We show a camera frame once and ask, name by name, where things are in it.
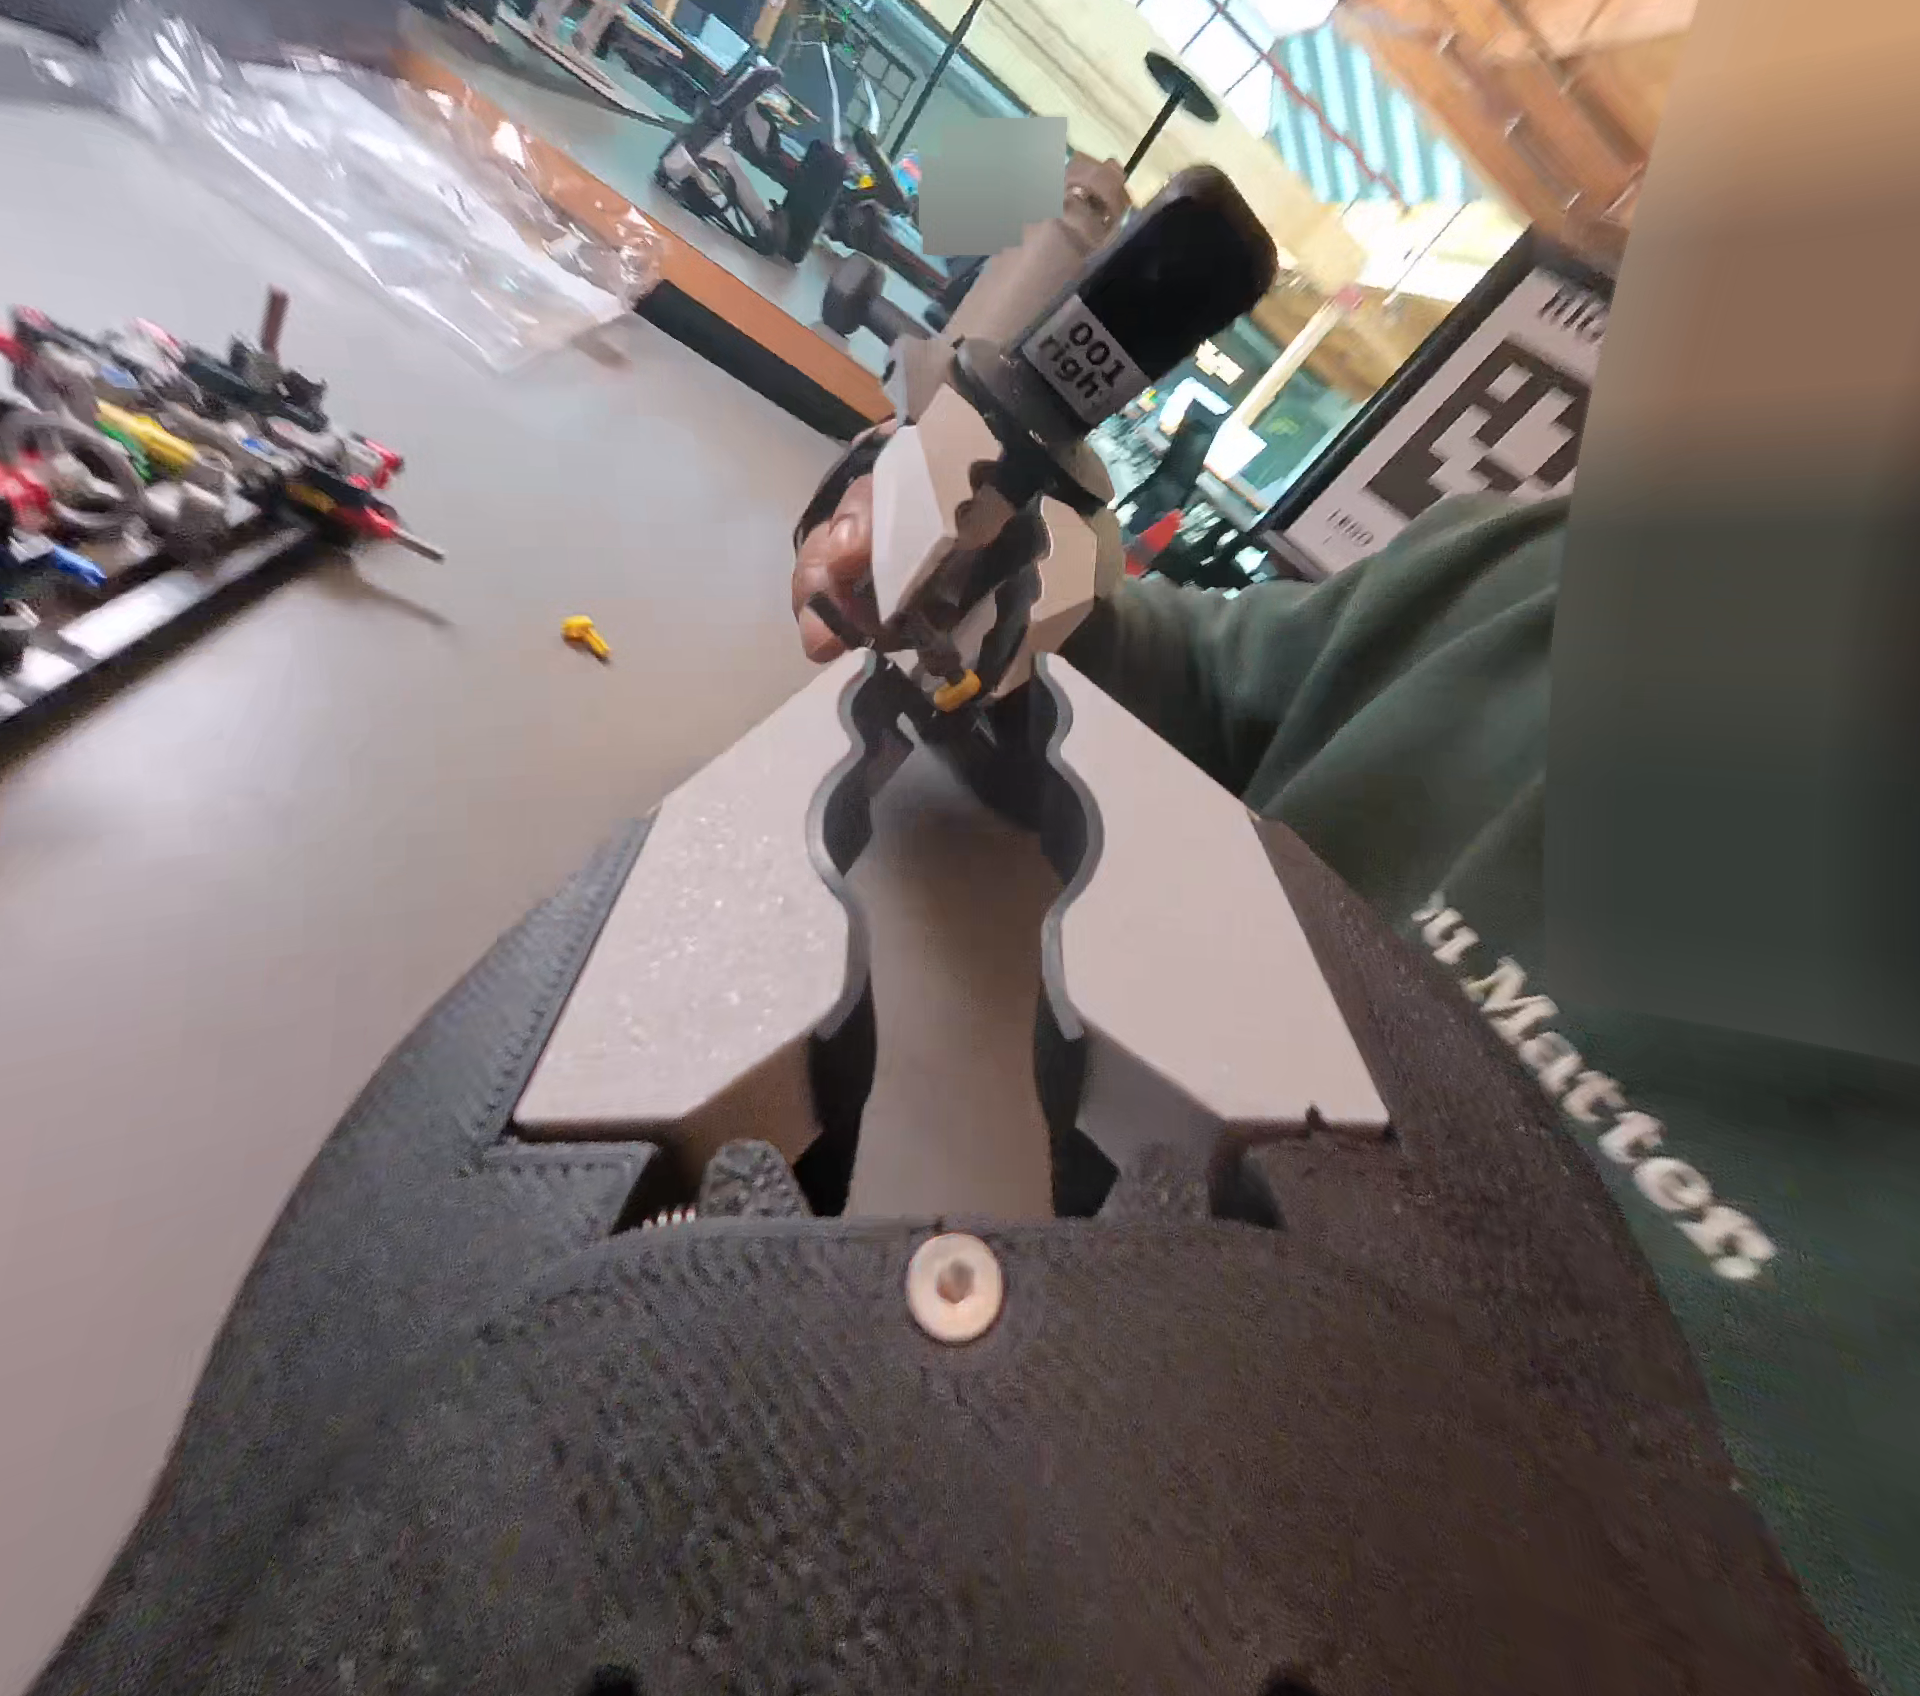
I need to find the black curved lego panel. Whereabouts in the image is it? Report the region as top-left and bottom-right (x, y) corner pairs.
(906, 652), (1060, 828)

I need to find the black dumbbell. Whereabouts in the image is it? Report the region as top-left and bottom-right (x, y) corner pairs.
(823, 255), (963, 343)

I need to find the beige water bottle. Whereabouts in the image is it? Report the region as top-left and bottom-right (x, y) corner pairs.
(961, 158), (1128, 378)

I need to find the lego car chassis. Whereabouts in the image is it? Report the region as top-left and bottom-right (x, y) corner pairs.
(0, 286), (450, 725)

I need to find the black floor lamp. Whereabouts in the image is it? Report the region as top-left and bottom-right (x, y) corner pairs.
(1116, 50), (1224, 185)

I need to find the person's right forearm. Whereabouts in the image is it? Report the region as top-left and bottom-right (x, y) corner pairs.
(1073, 496), (1571, 814)

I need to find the small black white kart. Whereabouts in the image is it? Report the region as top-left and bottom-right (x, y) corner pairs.
(652, 59), (859, 266)

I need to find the grey wood-edged table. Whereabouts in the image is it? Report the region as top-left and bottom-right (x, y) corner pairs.
(397, 0), (902, 438)

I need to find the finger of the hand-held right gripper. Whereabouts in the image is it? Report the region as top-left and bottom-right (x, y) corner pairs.
(972, 508), (1116, 694)
(870, 410), (1002, 643)

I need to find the person's green sweatshirt torso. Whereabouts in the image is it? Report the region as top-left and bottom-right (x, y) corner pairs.
(1245, 750), (1920, 1684)

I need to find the person's right hand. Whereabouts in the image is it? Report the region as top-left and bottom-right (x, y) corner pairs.
(792, 436), (902, 666)

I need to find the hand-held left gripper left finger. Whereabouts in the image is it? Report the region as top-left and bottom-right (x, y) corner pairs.
(510, 652), (891, 1143)

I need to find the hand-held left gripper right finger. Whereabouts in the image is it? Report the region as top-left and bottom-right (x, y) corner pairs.
(1032, 658), (1393, 1146)

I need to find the clear plastic bag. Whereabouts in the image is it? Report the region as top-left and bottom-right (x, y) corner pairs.
(96, 0), (666, 374)

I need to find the black white marker sign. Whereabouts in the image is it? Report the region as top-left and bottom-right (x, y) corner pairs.
(1266, 221), (1627, 583)

